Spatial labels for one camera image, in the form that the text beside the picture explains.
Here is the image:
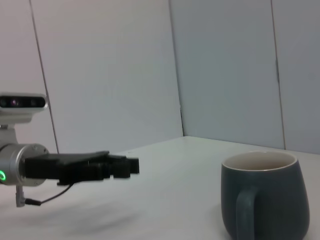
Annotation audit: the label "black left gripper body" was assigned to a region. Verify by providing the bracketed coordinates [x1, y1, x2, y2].
[24, 150, 111, 186]

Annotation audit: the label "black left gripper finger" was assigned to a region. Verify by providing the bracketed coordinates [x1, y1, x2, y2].
[107, 154, 140, 175]
[87, 161, 131, 181]

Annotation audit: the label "grey ceramic cup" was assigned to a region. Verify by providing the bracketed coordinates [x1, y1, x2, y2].
[220, 150, 311, 240]

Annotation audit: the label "left gripper cable with plug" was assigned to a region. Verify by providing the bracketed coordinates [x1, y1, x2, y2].
[14, 183, 74, 208]

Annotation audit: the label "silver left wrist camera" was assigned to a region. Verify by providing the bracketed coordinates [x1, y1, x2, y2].
[0, 92, 50, 131]

